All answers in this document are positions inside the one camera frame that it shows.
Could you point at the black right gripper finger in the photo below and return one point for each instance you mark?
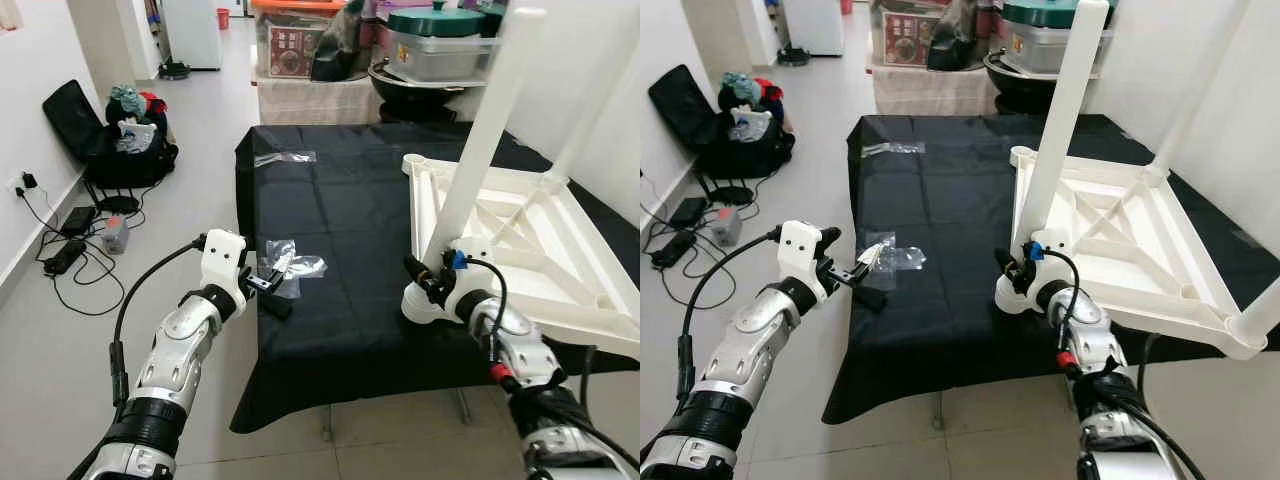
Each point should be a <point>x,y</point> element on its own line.
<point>420,275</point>
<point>1008,266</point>

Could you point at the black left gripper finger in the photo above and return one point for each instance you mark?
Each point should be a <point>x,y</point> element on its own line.
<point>829,238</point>
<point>282,266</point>
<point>244,250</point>
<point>869,260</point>

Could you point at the clear tape patch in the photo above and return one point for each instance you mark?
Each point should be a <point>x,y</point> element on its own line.
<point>305,265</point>
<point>905,258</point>

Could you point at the white plastic table leg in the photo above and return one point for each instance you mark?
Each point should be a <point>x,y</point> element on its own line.
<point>1195,100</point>
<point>1060,120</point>
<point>595,110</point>
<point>428,215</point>
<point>1030,205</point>
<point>1258,325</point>
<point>480,130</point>

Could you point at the white plastic table top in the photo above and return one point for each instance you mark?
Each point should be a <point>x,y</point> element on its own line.
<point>1150,240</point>
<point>560,250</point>

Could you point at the black cloth finger cover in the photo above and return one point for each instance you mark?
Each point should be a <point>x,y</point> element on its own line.
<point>872,300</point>
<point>280,305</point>

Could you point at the black plastic sheet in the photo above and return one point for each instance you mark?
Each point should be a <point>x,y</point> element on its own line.
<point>340,220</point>
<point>950,215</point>

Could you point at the clear plastic wrap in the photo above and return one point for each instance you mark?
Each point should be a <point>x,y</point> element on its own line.
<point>893,150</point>
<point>285,158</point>

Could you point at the grey electrical box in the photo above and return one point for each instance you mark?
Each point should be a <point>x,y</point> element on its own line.
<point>116,237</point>
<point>727,228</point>

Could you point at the black router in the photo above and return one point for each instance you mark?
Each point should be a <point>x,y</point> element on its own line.
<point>733,196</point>
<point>118,205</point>

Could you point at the grey metal table leg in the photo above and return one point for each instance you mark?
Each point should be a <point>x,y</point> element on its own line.
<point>462,405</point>
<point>325,425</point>
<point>937,412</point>

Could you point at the white plastic bag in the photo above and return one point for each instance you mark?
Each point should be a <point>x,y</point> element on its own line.
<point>752,126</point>
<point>136,140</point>

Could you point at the black power adapter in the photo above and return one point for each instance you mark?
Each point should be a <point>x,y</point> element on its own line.
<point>78,222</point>
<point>688,212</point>

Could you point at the black power strip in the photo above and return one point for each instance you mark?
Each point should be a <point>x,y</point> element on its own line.
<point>672,250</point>
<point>65,257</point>

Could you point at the beige cloth covered table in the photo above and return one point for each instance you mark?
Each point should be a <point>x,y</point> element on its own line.
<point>320,102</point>
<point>935,92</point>

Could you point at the black mop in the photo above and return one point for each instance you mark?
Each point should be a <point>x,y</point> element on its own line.
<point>795,58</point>
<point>175,72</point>

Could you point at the black wok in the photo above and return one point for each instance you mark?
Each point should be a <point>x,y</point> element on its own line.
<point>1005,78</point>
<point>390,85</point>

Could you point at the black suitcase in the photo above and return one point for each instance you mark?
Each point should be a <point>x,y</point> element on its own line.
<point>70,120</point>
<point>680,105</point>

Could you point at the red printed cardboard box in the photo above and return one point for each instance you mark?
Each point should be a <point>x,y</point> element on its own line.
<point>295,52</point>
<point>912,40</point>

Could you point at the white cabinet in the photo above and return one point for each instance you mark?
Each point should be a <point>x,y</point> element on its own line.
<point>190,32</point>
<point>810,25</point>

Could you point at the clear plastic container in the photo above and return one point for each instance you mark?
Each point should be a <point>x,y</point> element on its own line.
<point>1030,50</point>
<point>440,58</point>

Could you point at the orange plastic lid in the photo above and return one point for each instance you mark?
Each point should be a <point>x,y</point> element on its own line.
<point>295,5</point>

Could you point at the green lidded pot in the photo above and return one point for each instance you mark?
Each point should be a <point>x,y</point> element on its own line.
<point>1035,12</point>
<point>438,22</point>

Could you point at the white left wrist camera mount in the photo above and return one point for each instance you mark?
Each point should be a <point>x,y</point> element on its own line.
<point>800,250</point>
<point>222,258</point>

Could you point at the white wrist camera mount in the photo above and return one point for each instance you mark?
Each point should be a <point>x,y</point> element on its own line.
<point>470,252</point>
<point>800,250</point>
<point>222,258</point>
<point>1050,240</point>

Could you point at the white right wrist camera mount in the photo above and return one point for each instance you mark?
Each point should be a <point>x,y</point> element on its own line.
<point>1050,240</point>
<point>470,252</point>

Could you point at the black wall plug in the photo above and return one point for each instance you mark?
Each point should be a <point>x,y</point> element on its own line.
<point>29,181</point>

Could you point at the white wall socket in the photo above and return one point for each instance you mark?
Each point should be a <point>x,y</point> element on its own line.
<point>15,185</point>

